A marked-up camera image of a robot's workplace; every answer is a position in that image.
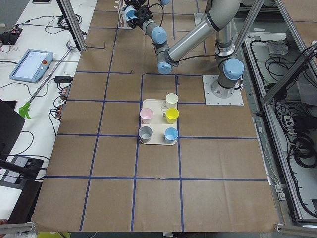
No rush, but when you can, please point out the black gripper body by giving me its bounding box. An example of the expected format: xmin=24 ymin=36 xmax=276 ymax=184
xmin=125 ymin=0 xmax=153 ymax=29

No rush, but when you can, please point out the light blue cup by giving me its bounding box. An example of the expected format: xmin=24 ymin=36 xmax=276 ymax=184
xmin=164 ymin=127 xmax=178 ymax=144
xmin=124 ymin=6 xmax=137 ymax=21

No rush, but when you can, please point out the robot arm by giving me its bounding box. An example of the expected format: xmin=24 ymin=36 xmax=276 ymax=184
xmin=204 ymin=0 xmax=245 ymax=99
xmin=124 ymin=0 xmax=240 ymax=74

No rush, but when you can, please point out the white cup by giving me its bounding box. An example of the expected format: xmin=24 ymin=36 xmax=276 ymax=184
xmin=165 ymin=93 xmax=179 ymax=109

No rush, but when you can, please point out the pink cup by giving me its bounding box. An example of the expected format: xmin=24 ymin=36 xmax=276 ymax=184
xmin=140 ymin=108 xmax=154 ymax=124

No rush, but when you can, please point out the yellow cup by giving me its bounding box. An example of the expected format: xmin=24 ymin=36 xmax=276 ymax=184
xmin=165 ymin=108 xmax=179 ymax=124

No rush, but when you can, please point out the grey cup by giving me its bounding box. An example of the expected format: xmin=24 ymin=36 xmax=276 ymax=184
xmin=138 ymin=126 xmax=153 ymax=143

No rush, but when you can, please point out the black power adapter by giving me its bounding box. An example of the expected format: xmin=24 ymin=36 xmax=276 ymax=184
xmin=54 ymin=75 xmax=73 ymax=84

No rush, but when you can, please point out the cream serving tray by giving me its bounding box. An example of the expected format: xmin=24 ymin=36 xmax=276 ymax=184
xmin=141 ymin=99 xmax=177 ymax=145

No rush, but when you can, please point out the blue teach pendant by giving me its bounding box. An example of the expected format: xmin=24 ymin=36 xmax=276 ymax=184
xmin=9 ymin=49 xmax=53 ymax=83

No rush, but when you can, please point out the metal reacher grabber tool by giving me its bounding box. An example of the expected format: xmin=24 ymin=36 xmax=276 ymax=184
xmin=19 ymin=40 xmax=75 ymax=119

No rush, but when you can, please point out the white wire cup rack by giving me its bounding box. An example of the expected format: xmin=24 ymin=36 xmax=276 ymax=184
xmin=114 ymin=0 xmax=131 ymax=29

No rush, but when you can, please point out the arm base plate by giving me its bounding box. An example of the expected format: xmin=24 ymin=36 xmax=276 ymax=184
xmin=202 ymin=75 xmax=244 ymax=106
xmin=194 ymin=13 xmax=205 ymax=26

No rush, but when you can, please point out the aluminium frame post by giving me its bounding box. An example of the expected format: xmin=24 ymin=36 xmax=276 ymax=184
xmin=56 ymin=0 xmax=87 ymax=52

